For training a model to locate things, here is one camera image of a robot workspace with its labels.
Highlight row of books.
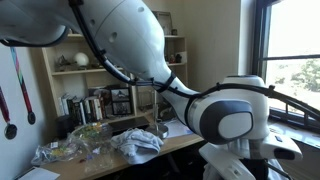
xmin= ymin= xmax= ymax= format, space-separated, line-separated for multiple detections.
xmin=58 ymin=93 xmax=104 ymax=126

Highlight clear plastic bag of snacks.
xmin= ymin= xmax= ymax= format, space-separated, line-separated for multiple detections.
xmin=31 ymin=122 xmax=113 ymax=168

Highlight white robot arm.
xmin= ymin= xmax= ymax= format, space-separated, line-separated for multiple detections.
xmin=0 ymin=0 xmax=303 ymax=180

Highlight dark ribbon medal left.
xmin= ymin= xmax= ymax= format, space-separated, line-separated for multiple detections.
xmin=0 ymin=87 xmax=17 ymax=140

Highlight crumpled grey cloth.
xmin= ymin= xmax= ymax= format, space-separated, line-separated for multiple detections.
xmin=111 ymin=128 xmax=164 ymax=165

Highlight red ribbon medal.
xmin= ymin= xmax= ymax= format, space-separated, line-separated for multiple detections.
xmin=10 ymin=47 xmax=36 ymax=125

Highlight black cylinder speaker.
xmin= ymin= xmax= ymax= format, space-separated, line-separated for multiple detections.
xmin=56 ymin=115 xmax=74 ymax=139

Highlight white paper sheet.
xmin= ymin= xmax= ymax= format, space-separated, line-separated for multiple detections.
xmin=17 ymin=167 xmax=59 ymax=180

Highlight black photo frames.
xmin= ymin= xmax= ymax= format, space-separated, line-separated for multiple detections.
xmin=111 ymin=88 xmax=132 ymax=115

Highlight wooden bookshelf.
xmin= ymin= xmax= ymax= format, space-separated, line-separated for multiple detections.
xmin=40 ymin=33 xmax=190 ymax=126

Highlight black window frame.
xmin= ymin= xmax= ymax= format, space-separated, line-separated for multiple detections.
xmin=250 ymin=0 xmax=320 ymax=134

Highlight silver desk lamp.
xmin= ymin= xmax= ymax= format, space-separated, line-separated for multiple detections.
xmin=146 ymin=92 xmax=168 ymax=139

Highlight white sphere ornament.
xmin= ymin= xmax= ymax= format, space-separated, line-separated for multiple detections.
xmin=73 ymin=52 xmax=89 ymax=66

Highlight white papers on desk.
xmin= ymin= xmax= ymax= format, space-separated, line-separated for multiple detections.
xmin=164 ymin=119 xmax=192 ymax=138

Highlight framed picture on shelf top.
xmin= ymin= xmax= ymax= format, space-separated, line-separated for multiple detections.
xmin=153 ymin=11 xmax=172 ymax=35

